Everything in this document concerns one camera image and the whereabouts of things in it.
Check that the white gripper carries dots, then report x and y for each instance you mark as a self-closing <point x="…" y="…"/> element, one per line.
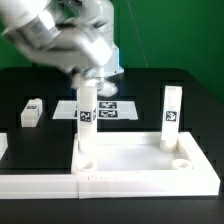
<point x="67" y="48"/>

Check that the white desk tabletop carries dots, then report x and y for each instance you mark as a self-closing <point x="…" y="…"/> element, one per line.
<point x="133" y="151"/>

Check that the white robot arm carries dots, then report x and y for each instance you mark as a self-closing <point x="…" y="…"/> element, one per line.
<point x="21" y="16"/>

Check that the white part at left edge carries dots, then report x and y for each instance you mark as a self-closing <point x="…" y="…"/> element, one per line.
<point x="3" y="144"/>

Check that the white L-shaped obstacle fixture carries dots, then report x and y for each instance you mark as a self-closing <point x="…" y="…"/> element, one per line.
<point x="201" y="181"/>

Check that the base plate with fiducial tags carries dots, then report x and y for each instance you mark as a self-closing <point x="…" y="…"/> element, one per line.
<point x="107" y="110"/>

